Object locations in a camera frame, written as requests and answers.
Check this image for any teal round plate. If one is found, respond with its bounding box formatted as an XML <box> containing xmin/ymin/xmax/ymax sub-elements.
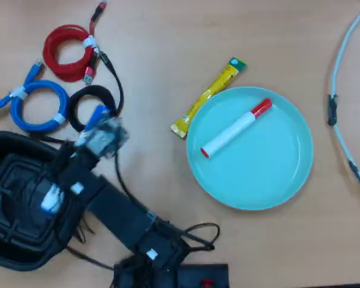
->
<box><xmin>185</xmin><ymin>86</ymin><xmax>315</xmax><ymax>211</ymax></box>

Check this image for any yellow stick packet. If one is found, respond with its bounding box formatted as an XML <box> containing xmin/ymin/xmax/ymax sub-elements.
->
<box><xmin>170</xmin><ymin>56</ymin><xmax>248</xmax><ymax>139</ymax></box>

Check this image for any long white cable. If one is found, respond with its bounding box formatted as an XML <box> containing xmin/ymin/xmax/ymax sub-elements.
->
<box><xmin>328</xmin><ymin>0</ymin><xmax>360</xmax><ymax>194</ymax></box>

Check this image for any black plastic tray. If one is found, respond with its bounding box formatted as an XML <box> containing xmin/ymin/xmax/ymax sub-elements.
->
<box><xmin>0</xmin><ymin>130</ymin><xmax>89</xmax><ymax>272</ymax></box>

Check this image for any black camera cable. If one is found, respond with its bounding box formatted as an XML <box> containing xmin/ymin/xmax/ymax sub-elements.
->
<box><xmin>113</xmin><ymin>152</ymin><xmax>157</xmax><ymax>220</ymax></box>

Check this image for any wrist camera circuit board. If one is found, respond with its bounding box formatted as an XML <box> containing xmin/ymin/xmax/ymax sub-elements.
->
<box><xmin>85</xmin><ymin>115</ymin><xmax>130</xmax><ymax>159</ymax></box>

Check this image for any blue coiled usb cable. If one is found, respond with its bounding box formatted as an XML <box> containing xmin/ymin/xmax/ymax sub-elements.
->
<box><xmin>0</xmin><ymin>59</ymin><xmax>70</xmax><ymax>133</ymax></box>

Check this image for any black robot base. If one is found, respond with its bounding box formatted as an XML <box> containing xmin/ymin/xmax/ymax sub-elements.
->
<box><xmin>113</xmin><ymin>263</ymin><xmax>230</xmax><ymax>288</ymax></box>

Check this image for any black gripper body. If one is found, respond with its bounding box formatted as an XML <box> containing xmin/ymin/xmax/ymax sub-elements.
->
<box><xmin>62</xmin><ymin>152</ymin><xmax>100</xmax><ymax>193</ymax></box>

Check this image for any red and white marker pen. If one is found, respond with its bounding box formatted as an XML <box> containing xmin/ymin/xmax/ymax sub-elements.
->
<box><xmin>200</xmin><ymin>98</ymin><xmax>273</xmax><ymax>159</ymax></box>

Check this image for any red coiled usb cable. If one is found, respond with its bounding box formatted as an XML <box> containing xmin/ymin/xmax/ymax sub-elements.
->
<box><xmin>43</xmin><ymin>0</ymin><xmax>108</xmax><ymax>86</ymax></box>

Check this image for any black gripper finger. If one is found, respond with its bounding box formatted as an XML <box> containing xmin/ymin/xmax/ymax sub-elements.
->
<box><xmin>52</xmin><ymin>140</ymin><xmax>79</xmax><ymax>178</ymax></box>

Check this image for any black coiled usb cable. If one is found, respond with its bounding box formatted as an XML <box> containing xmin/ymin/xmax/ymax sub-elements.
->
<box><xmin>29</xmin><ymin>50</ymin><xmax>124</xmax><ymax>145</ymax></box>

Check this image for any black tape wrap on cable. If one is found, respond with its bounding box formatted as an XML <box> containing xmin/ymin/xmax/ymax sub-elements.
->
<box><xmin>328</xmin><ymin>94</ymin><xmax>339</xmax><ymax>126</ymax></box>

